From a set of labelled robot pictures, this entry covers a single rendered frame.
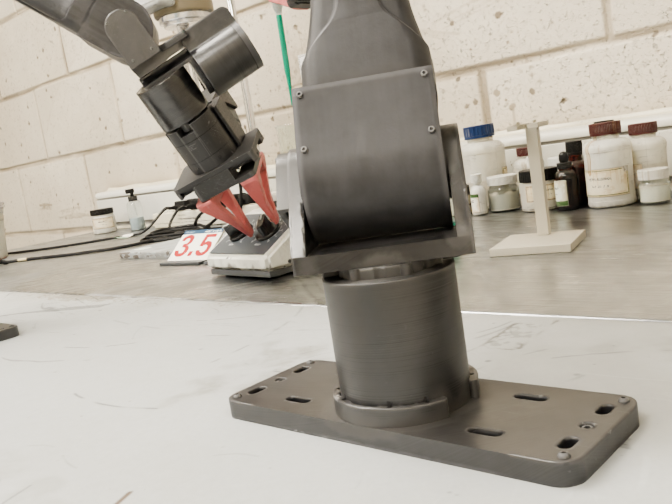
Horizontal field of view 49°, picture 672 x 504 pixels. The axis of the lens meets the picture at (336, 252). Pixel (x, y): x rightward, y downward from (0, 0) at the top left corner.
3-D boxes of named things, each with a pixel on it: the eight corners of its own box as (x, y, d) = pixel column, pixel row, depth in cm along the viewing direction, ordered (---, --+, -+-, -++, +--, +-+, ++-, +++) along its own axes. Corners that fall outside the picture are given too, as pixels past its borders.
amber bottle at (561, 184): (576, 206, 101) (570, 149, 100) (584, 208, 98) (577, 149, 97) (554, 210, 101) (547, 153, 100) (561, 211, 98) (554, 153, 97)
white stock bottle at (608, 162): (601, 202, 102) (593, 123, 100) (645, 199, 97) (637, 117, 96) (580, 209, 98) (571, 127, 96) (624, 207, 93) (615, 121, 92)
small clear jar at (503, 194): (509, 207, 112) (505, 173, 112) (528, 208, 108) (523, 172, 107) (484, 212, 111) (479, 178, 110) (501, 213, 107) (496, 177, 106)
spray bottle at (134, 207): (132, 231, 185) (124, 189, 184) (129, 231, 188) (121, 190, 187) (147, 228, 187) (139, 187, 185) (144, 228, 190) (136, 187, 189)
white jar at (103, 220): (95, 233, 198) (90, 210, 198) (118, 229, 200) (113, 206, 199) (92, 235, 193) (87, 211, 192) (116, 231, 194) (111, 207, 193)
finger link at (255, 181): (245, 225, 89) (200, 163, 85) (296, 199, 87) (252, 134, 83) (238, 254, 83) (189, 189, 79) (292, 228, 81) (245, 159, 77)
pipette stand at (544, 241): (571, 251, 70) (556, 116, 68) (489, 257, 74) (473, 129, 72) (586, 236, 77) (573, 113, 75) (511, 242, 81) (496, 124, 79)
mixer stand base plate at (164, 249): (185, 257, 114) (184, 250, 114) (117, 258, 128) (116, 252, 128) (317, 222, 136) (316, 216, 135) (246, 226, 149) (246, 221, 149)
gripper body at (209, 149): (193, 179, 86) (155, 127, 83) (267, 139, 83) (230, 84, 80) (182, 205, 80) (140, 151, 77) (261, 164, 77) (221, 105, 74)
